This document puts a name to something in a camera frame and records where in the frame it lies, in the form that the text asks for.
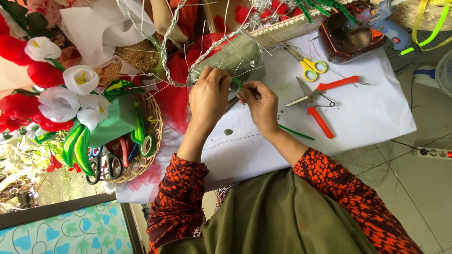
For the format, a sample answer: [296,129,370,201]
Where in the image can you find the large white paper sheet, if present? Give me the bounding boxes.
[116,31,417,204]

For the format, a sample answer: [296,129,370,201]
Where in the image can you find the white fan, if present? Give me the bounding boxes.
[435,49,452,100]

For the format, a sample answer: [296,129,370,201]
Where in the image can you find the brown glossy ashtray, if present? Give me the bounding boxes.
[317,1,388,65]

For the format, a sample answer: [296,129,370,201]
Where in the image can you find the round woven tool basket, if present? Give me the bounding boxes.
[86,90,164,185]

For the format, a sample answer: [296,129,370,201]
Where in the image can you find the person's olive green shawl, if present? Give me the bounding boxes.
[158,167,380,254]

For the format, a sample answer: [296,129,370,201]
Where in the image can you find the white power strip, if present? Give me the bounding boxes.
[416,146,452,161]

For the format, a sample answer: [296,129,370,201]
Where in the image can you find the green foam sheet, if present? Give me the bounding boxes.
[88,93,139,149]

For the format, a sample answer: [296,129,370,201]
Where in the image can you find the long green pipe cleaner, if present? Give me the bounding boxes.
[278,124,316,141]

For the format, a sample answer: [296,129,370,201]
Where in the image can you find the red-handled scissors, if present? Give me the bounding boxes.
[117,135,130,169]

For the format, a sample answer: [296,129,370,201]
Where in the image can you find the pale wicker basket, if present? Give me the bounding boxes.
[370,0,452,32]

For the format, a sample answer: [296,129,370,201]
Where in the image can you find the orange-handled pruning shears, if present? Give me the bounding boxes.
[284,75,361,139]

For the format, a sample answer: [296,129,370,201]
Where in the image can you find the black-handled scissors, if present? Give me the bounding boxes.
[85,147,124,185]

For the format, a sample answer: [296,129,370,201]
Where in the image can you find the blue heart-patterned mattress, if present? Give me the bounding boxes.
[0,200,134,254]

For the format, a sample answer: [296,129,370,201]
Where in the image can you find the person's left hand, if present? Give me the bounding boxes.
[189,66,233,133]

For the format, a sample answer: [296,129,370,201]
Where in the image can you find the green floral tape roll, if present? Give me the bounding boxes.
[139,134,158,158]

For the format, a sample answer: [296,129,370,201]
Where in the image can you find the white and blue appliance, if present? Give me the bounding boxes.
[412,65,441,89]

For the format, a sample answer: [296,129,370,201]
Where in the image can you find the neon yellow ribbon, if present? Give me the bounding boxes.
[400,0,452,56]

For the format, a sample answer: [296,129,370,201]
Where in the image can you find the white tulle fabric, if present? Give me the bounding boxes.
[59,0,157,68]

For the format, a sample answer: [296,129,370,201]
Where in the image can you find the tan burlap mesh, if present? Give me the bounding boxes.
[94,39,160,87]

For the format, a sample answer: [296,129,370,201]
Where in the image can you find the black power cable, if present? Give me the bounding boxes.
[390,76,452,153]

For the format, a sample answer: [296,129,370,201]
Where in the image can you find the twisted silver wire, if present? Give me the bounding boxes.
[116,0,249,88]

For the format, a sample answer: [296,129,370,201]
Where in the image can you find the blue hot glue gun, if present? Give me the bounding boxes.
[359,0,414,51]

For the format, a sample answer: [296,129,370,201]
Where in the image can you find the red tulle fabric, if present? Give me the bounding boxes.
[152,33,241,135]

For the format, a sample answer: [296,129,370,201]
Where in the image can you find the person's right hand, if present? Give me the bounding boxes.
[236,80,282,137]

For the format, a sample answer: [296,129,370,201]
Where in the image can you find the red and white flower bouquet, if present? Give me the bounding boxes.
[0,13,112,175]

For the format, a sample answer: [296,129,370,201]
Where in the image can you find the yellow-handled scissors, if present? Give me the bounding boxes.
[282,44,328,83]

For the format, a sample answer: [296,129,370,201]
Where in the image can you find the plastic-wrapped green floral foam block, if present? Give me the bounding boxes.
[190,33,266,86]

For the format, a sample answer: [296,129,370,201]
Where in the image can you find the lace-trimmed box of decorations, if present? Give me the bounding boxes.
[202,0,358,48]

